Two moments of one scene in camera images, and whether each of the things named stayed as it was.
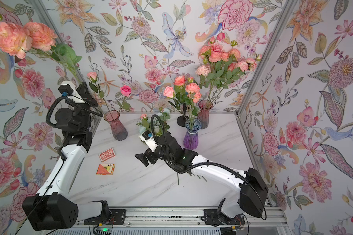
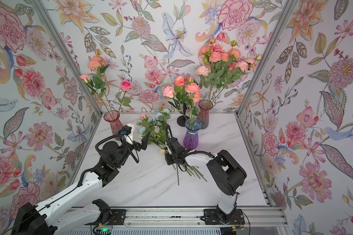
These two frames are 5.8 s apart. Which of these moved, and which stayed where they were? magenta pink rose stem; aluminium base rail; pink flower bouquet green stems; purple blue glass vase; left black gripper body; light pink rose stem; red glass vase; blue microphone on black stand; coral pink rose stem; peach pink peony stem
Moved: magenta pink rose stem; left black gripper body; peach pink peony stem; light pink rose stem
Stayed: aluminium base rail; pink flower bouquet green stems; coral pink rose stem; red glass vase; purple blue glass vase; blue microphone on black stand
